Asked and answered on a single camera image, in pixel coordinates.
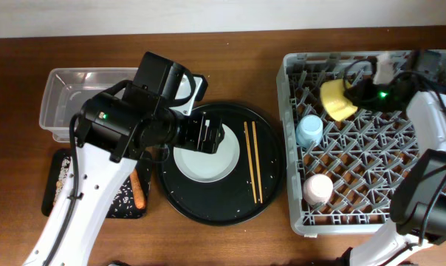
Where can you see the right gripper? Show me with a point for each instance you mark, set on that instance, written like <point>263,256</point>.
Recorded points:
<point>365,99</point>

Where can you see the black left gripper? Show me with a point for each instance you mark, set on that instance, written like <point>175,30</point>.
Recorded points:
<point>196,140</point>

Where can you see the yellow bowl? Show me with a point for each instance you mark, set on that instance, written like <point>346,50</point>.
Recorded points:
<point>337,106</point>

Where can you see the orange carrot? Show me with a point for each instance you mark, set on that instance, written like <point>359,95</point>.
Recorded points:
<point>138,193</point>

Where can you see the grey plate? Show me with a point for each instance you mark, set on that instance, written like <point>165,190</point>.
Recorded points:
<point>209,168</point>

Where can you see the blue plastic cup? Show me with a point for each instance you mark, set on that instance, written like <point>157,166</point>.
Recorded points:
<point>309,131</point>

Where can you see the wooden chopstick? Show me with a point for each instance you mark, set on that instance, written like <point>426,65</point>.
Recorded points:
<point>250,162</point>
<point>258,169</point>

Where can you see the pink plastic cup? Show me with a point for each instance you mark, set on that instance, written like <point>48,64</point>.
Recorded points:
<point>317,189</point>

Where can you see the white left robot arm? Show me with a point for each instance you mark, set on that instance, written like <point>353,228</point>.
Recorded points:
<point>77,216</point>

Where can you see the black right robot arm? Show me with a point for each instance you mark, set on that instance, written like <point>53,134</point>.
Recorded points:
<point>418,206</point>

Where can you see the grey dishwasher rack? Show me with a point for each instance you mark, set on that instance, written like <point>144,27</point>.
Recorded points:
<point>366,156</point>

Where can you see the clear plastic bin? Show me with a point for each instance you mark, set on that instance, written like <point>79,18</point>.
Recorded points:
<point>67,89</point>

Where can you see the black rectangular tray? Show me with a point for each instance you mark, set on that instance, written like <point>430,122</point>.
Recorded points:
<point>122,206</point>

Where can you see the rice and food scraps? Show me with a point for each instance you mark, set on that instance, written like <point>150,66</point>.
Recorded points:
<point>63,170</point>

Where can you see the round black tray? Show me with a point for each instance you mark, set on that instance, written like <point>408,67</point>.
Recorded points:
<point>229,201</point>

